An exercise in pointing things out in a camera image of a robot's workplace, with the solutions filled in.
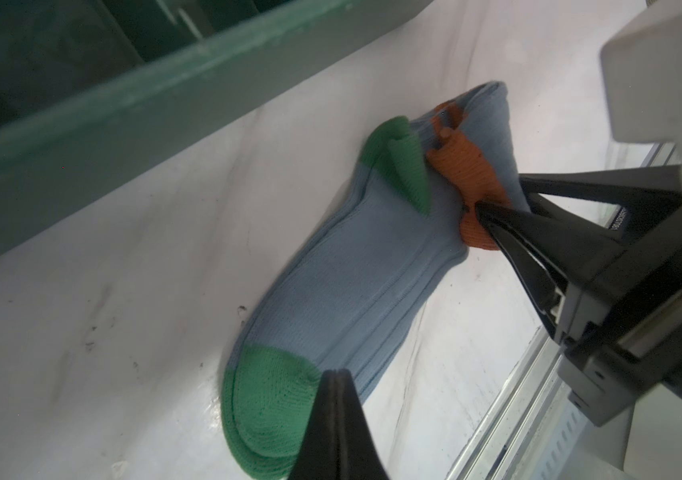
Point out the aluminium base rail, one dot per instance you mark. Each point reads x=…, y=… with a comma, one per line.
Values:
x=532, y=428

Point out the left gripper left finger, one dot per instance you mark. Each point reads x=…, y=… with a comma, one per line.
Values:
x=318, y=458

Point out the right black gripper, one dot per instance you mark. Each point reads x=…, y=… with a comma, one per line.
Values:
x=614, y=308

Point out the blue green orange sock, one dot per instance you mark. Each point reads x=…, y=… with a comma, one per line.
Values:
x=348, y=298

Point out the green plastic divider tray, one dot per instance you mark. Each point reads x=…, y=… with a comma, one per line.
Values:
x=95, y=93

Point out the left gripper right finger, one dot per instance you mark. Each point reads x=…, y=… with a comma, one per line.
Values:
x=357, y=455

